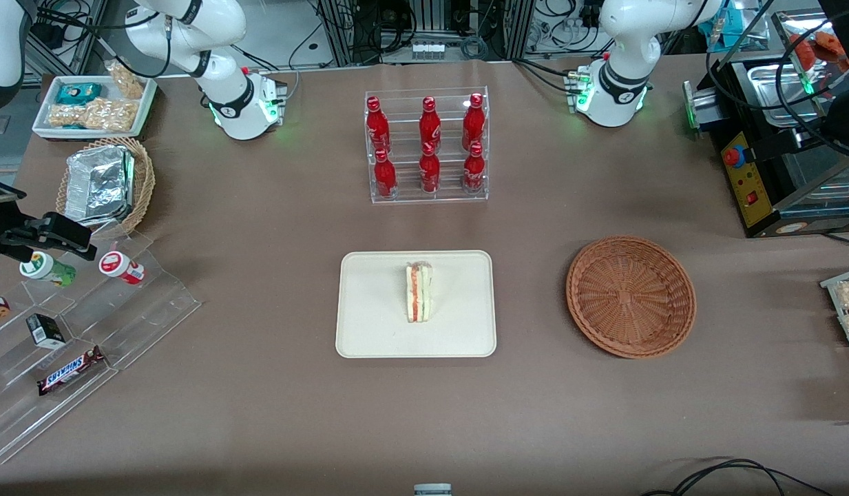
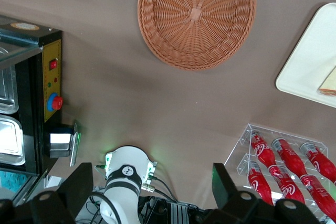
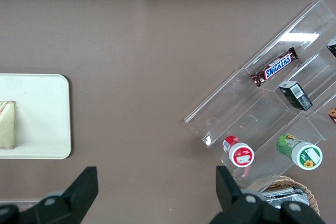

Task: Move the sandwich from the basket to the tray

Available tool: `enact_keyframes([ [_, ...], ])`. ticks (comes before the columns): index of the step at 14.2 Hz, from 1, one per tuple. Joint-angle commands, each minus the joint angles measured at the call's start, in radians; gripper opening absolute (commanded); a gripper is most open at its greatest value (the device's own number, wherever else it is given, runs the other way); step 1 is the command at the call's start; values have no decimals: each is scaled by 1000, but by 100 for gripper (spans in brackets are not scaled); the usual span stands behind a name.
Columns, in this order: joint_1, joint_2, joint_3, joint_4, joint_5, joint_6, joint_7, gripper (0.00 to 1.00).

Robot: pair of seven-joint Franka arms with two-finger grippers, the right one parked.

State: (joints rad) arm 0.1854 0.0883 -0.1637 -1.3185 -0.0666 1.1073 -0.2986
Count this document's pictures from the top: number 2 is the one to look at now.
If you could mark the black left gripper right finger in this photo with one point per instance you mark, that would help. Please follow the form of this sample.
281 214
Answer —
236 205

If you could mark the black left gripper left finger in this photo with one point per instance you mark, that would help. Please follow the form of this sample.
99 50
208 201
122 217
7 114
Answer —
65 200

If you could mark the triangular sandwich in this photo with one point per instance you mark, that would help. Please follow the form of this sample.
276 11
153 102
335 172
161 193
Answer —
329 85

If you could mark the cream rectangular plastic tray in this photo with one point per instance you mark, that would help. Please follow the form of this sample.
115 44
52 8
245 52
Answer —
309 58

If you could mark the round brown wicker basket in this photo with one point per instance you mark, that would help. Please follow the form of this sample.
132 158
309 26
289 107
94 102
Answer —
197 16

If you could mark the red cola bottle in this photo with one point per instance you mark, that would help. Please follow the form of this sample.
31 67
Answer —
291 188
262 150
320 200
260 184
290 158
320 162

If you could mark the teal patterned bag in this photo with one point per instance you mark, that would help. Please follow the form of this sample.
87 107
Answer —
11 182

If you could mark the clear acrylic bottle rack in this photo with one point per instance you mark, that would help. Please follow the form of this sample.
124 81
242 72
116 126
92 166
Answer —
244 142

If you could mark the aluminium frame profile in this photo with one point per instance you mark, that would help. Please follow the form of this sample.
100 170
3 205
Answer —
178 212

